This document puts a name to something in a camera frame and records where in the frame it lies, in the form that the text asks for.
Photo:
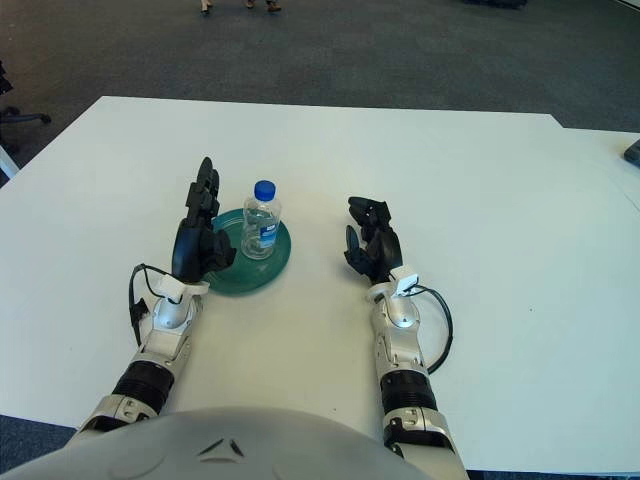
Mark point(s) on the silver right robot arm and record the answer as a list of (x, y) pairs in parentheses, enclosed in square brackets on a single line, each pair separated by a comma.
[(405, 350)]

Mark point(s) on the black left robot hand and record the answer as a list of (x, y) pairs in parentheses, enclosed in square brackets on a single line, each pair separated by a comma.
[(190, 255)]

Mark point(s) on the dark flat device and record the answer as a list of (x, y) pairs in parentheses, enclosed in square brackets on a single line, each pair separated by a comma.
[(634, 151)]

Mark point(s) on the grey robot torso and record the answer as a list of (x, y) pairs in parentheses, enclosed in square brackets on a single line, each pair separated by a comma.
[(225, 450)]

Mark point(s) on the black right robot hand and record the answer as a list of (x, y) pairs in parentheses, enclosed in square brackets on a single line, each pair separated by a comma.
[(387, 250)]

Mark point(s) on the clear bottle with blue cap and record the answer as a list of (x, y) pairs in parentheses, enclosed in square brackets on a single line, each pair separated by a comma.
[(265, 191)]

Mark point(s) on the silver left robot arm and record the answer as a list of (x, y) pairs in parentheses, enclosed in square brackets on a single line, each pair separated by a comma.
[(160, 345)]

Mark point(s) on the green round plate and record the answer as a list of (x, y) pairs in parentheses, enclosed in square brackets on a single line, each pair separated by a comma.
[(260, 275)]

